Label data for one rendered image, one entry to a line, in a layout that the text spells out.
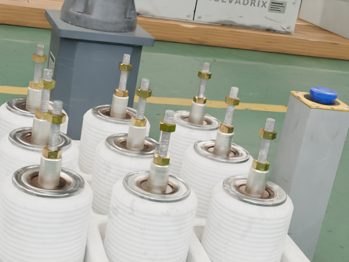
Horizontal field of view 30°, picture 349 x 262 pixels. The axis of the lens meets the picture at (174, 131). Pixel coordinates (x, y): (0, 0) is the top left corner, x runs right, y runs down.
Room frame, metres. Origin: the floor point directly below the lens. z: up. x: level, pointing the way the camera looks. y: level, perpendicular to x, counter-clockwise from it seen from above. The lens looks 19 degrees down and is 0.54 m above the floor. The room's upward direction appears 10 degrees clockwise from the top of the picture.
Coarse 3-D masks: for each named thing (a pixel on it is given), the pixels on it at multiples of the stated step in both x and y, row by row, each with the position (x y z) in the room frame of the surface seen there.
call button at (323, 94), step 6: (312, 90) 0.93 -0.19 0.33; (318, 90) 0.92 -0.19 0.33; (324, 90) 0.93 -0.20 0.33; (330, 90) 0.94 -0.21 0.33; (312, 96) 0.93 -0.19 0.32; (318, 96) 0.92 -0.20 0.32; (324, 96) 0.92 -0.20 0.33; (330, 96) 0.92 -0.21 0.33; (336, 96) 0.92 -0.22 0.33; (324, 102) 0.92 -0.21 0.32; (330, 102) 0.92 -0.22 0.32
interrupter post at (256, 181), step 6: (252, 168) 0.69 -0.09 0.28; (252, 174) 0.69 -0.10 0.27; (258, 174) 0.69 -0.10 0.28; (264, 174) 0.69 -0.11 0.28; (252, 180) 0.69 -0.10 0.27; (258, 180) 0.69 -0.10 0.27; (264, 180) 0.69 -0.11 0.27; (246, 186) 0.69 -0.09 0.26; (252, 186) 0.69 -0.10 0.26; (258, 186) 0.69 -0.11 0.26; (264, 186) 0.69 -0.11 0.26; (252, 192) 0.69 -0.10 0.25; (258, 192) 0.69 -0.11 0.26
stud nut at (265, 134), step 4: (264, 128) 0.70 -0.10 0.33; (260, 132) 0.70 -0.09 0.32; (264, 132) 0.69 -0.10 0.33; (268, 132) 0.69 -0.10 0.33; (272, 132) 0.69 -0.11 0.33; (276, 132) 0.70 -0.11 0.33; (260, 136) 0.69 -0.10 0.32; (264, 136) 0.69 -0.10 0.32; (268, 136) 0.69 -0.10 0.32; (272, 136) 0.69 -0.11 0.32
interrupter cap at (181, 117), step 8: (176, 112) 0.94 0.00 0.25; (184, 112) 0.95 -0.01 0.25; (176, 120) 0.90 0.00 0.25; (184, 120) 0.92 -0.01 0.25; (208, 120) 0.93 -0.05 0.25; (216, 120) 0.93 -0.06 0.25; (192, 128) 0.88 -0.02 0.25; (200, 128) 0.88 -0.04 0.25; (208, 128) 0.89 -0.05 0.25; (216, 128) 0.90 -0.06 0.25
